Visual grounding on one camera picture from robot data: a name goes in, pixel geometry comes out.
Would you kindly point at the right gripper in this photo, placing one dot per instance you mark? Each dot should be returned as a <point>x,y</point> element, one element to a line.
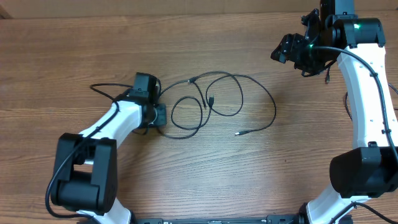
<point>291,53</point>

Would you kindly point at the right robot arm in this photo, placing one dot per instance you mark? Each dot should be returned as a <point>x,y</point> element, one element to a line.
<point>336,35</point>

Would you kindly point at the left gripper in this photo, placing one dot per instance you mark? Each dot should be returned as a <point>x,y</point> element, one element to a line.
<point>161,117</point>

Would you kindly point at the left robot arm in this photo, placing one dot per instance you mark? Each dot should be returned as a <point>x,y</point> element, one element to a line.
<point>84,183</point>

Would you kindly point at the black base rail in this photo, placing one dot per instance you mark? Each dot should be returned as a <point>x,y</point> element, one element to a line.
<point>214,221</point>

